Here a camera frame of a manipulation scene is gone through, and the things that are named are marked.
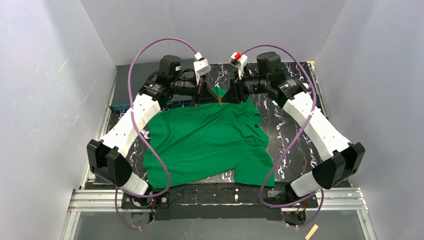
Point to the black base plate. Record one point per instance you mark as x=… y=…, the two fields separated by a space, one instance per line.
x=211 y=201

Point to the silver wrench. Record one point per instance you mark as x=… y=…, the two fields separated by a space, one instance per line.
x=146 y=134

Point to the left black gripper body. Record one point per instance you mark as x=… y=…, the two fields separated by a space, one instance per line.
x=200 y=92

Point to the green polo shirt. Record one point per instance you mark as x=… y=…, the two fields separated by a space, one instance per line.
x=194 y=143

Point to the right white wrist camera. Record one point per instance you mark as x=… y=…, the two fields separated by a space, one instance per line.
x=239 y=61

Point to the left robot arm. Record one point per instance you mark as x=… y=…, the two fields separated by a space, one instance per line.
x=107 y=156

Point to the yellow tape strip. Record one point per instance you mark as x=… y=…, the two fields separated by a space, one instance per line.
x=311 y=232

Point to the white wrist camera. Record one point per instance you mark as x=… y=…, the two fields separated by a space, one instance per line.
x=201 y=66
x=239 y=61

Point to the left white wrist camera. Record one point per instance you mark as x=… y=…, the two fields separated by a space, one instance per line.
x=201 y=66

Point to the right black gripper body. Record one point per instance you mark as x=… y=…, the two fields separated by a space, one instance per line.
x=238 y=90

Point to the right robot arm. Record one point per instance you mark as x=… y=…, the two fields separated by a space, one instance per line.
x=341 y=158

